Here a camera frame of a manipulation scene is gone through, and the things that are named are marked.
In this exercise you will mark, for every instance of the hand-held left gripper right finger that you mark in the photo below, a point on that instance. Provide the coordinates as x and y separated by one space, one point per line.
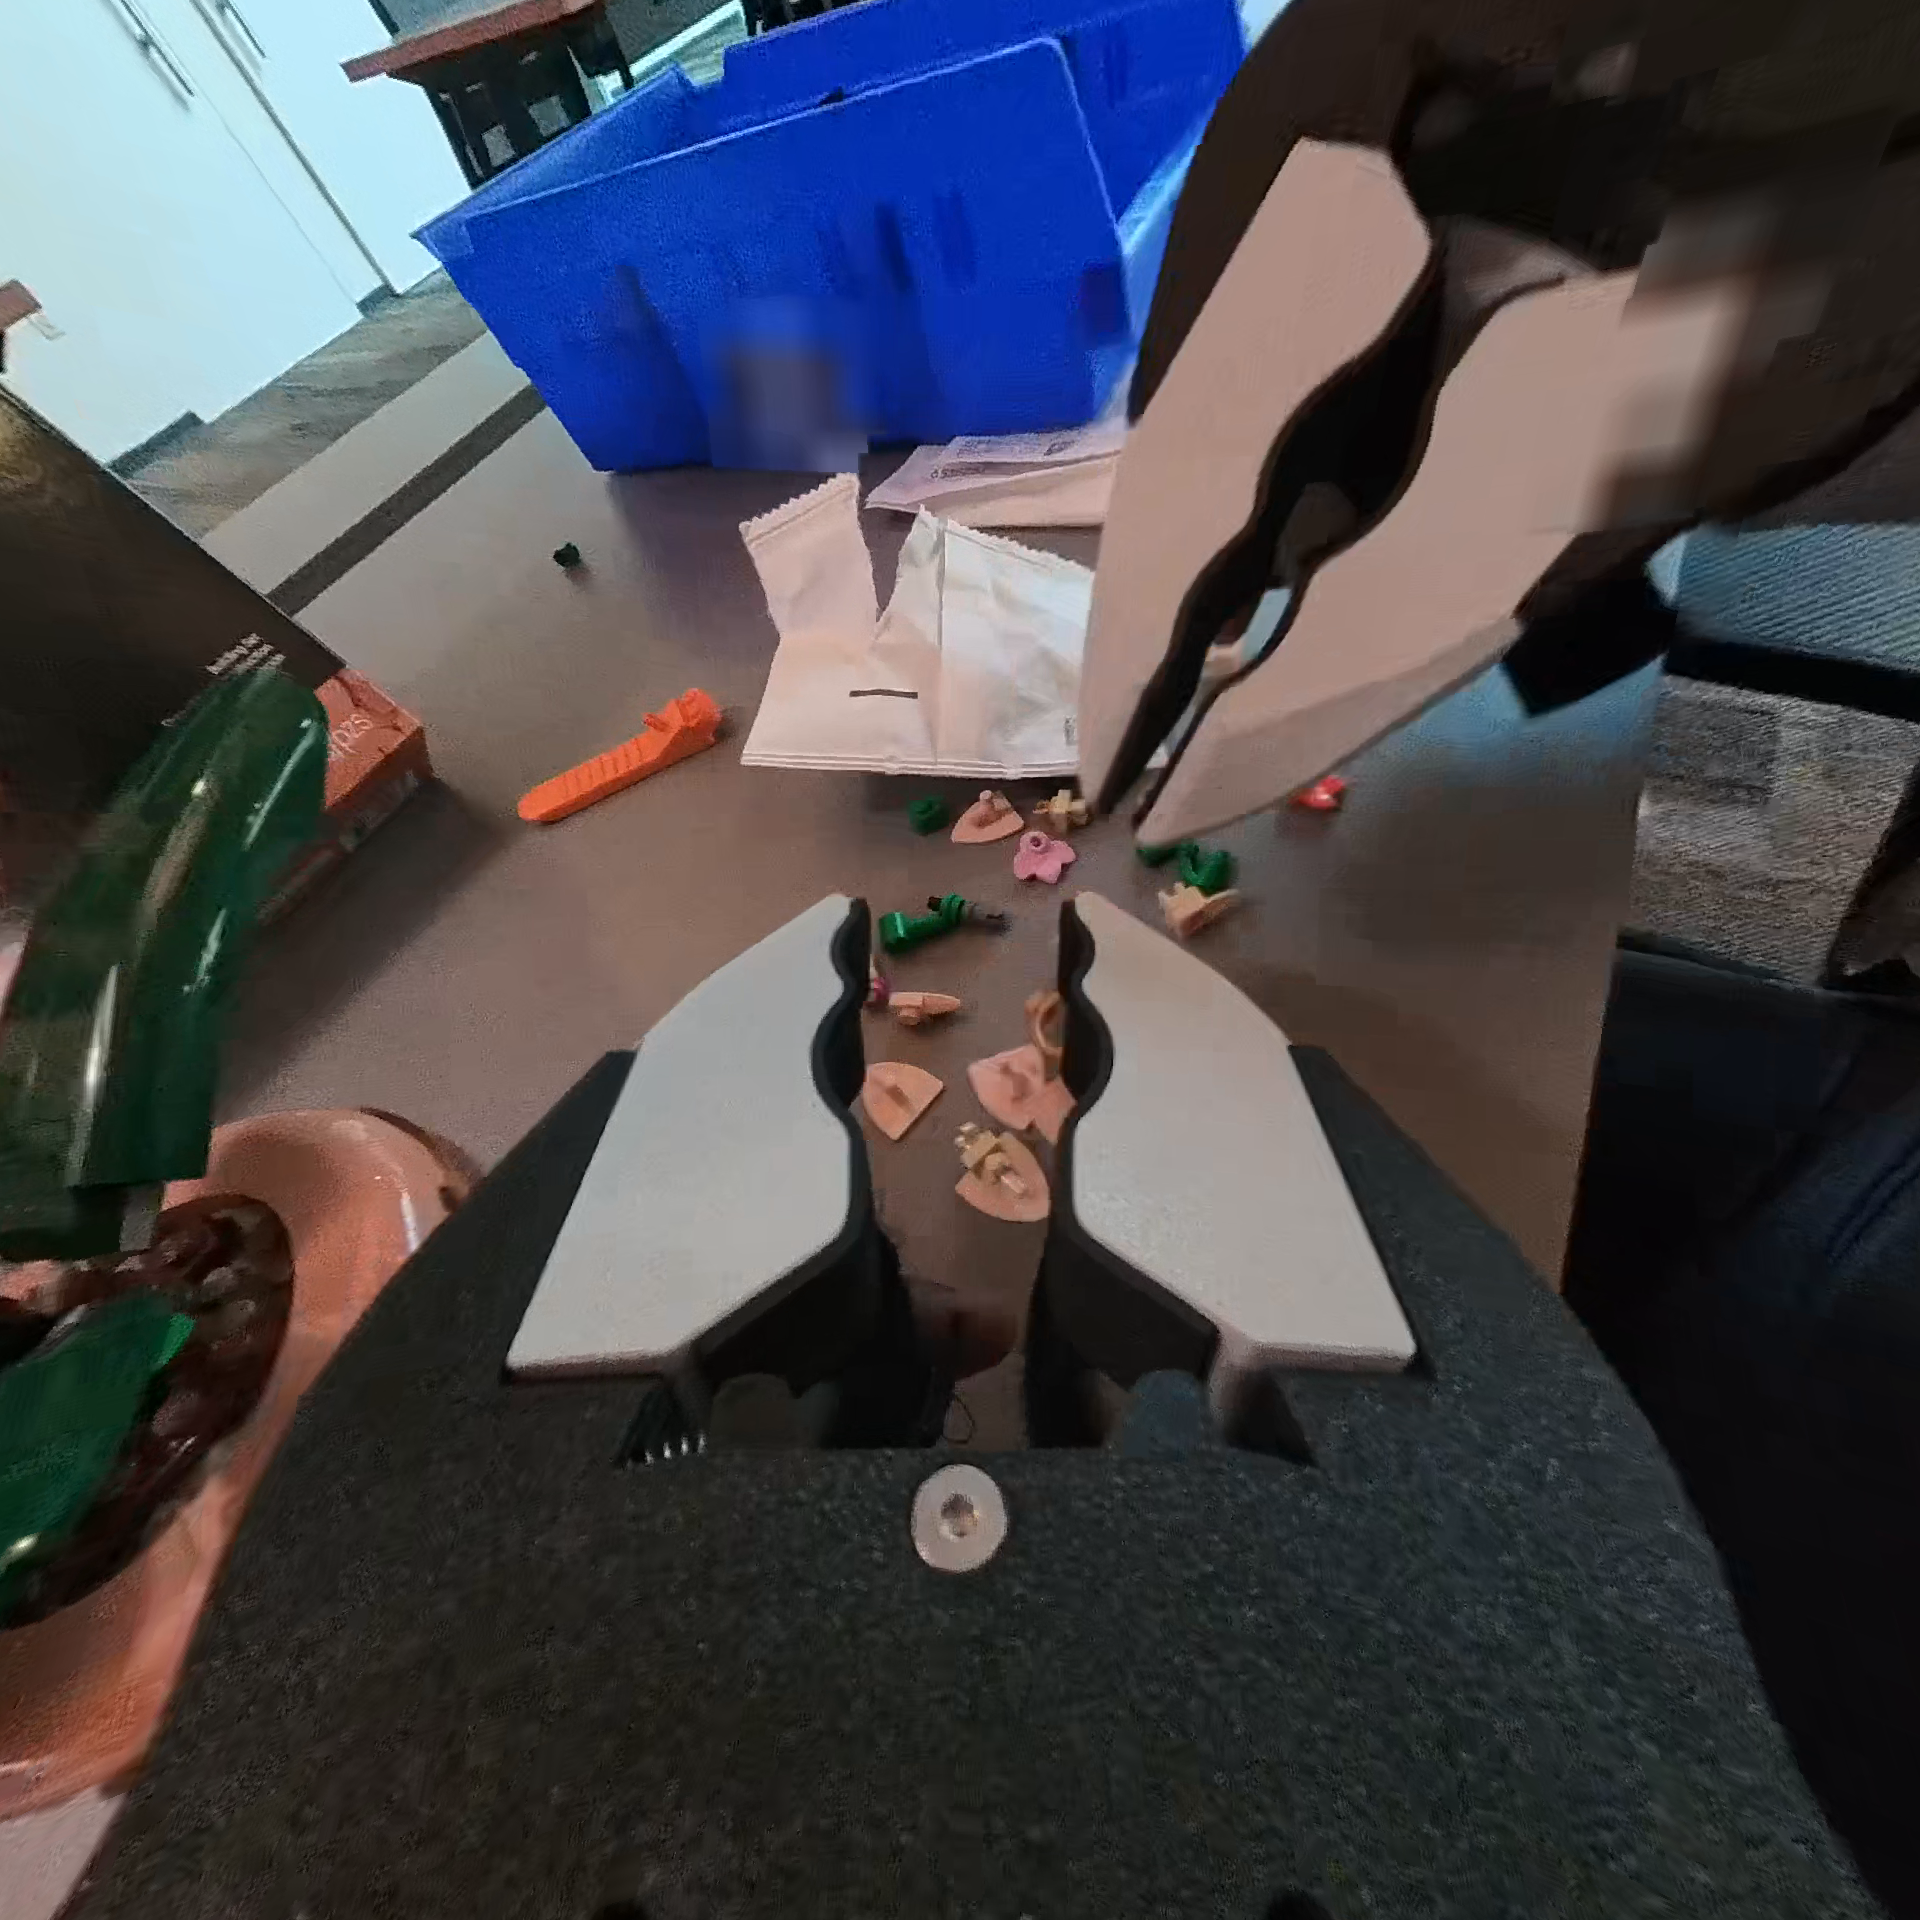
1214 1170

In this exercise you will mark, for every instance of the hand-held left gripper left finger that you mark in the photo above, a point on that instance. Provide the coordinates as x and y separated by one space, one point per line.
705 1170

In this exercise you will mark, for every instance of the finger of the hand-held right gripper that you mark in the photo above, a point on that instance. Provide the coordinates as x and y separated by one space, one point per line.
1200 450
1425 599

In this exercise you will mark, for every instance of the pile of bricks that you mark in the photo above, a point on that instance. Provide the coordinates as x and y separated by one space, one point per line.
902 1103

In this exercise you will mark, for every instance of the grey desk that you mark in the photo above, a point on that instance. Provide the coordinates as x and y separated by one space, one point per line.
524 974

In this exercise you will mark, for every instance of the long wooden-top desk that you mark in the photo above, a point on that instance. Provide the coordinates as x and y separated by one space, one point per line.
481 24

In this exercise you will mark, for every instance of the printed white paper sheet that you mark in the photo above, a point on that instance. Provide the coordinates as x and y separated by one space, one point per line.
991 480

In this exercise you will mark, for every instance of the blue plastic bin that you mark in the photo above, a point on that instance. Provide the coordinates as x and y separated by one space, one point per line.
902 181

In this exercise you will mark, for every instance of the orange brick separator tool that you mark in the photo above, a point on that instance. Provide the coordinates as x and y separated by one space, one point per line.
616 764

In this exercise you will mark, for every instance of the person's legs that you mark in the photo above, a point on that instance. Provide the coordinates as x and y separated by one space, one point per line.
1769 1350

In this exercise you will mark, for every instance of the brick orchid model in pot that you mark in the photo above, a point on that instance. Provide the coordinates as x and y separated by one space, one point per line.
150 932

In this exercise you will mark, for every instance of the black orchid set box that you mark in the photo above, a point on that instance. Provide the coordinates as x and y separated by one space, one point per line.
119 599

